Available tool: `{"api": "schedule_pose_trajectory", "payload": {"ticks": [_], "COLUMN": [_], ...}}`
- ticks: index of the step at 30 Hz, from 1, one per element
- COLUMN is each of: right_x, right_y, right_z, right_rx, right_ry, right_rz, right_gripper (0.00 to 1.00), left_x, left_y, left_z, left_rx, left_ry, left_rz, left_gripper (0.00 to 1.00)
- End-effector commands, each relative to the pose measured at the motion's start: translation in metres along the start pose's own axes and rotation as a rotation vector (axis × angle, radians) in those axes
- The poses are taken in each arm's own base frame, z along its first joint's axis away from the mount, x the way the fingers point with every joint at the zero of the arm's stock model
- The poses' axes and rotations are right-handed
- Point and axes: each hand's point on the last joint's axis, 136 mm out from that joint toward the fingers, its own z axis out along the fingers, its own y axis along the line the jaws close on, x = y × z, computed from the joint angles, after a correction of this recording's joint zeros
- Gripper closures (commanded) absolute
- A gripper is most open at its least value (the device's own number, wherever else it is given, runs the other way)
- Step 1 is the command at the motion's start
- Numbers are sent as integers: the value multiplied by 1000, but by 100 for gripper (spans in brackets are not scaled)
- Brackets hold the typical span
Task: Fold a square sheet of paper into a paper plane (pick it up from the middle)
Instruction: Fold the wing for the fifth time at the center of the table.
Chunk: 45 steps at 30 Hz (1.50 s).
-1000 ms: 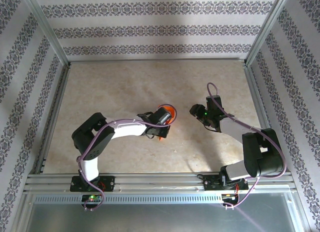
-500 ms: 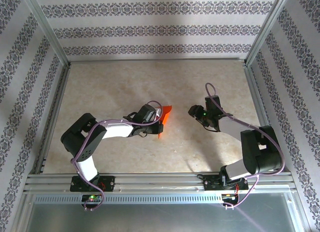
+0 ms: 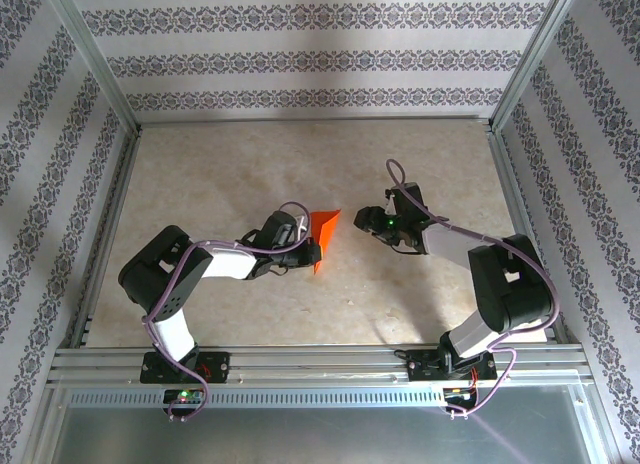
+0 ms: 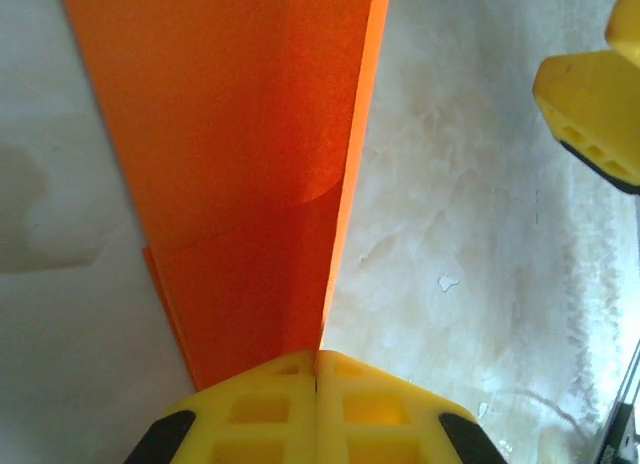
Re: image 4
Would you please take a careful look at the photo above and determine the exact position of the orange paper sheet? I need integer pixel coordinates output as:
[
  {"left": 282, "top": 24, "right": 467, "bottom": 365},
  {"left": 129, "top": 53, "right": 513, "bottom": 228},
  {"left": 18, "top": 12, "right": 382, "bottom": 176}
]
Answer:
[{"left": 58, "top": 0, "right": 394, "bottom": 393}]

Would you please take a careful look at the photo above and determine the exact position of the long aluminium table edge rail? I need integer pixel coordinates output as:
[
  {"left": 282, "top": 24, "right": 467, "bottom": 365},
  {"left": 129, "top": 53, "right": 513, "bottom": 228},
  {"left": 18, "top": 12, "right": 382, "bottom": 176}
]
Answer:
[{"left": 597, "top": 333, "right": 640, "bottom": 464}]

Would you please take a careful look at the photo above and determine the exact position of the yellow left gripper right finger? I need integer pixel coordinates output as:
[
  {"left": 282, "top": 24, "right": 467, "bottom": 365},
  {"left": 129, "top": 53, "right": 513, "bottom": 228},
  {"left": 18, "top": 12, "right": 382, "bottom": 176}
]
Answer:
[{"left": 317, "top": 348, "right": 509, "bottom": 464}]

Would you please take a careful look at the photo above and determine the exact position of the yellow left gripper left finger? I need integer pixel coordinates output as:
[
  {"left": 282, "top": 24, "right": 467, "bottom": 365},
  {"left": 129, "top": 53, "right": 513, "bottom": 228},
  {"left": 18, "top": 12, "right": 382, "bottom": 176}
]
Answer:
[{"left": 124, "top": 348, "right": 319, "bottom": 464}]

